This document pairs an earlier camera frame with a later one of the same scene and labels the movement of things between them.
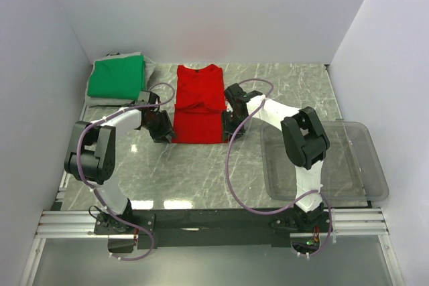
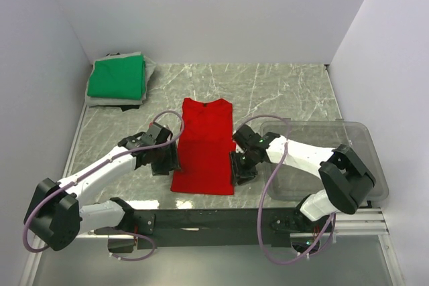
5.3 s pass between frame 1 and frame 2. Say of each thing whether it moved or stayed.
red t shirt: moved
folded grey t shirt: stayed
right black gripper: moved
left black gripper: moved
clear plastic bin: stayed
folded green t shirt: stayed
